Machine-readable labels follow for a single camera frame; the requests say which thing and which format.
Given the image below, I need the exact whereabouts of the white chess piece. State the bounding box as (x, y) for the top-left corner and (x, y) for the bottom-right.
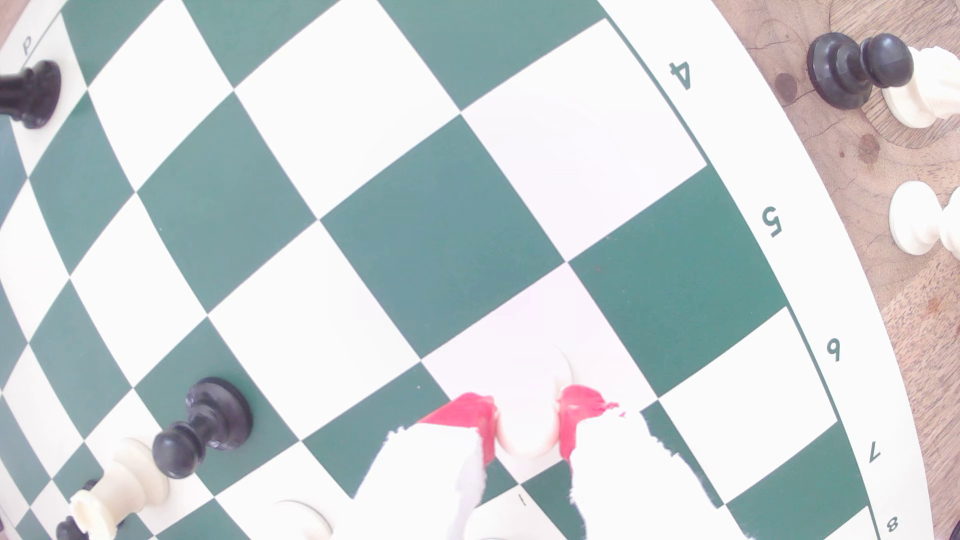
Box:
(882, 46), (960, 130)

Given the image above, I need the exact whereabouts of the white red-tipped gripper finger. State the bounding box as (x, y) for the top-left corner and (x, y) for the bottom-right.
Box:
(557, 384), (745, 540)
(333, 391), (500, 540)

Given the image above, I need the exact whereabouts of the white chess pawn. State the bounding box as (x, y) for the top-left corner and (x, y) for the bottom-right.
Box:
(262, 498), (333, 540)
(491, 345), (575, 460)
(888, 180), (960, 261)

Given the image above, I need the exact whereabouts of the white chess rook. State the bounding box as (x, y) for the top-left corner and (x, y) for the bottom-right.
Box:
(69, 438), (170, 540)

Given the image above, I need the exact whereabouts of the black chess rook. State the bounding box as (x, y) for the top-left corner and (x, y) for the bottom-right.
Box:
(0, 60), (63, 130)

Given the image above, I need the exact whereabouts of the black chess pawn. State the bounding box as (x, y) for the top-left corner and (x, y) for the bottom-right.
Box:
(807, 32), (915, 111)
(152, 377), (254, 480)
(54, 478), (102, 540)

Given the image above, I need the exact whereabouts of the green white chess mat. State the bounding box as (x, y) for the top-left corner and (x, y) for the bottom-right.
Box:
(0, 0), (935, 540)

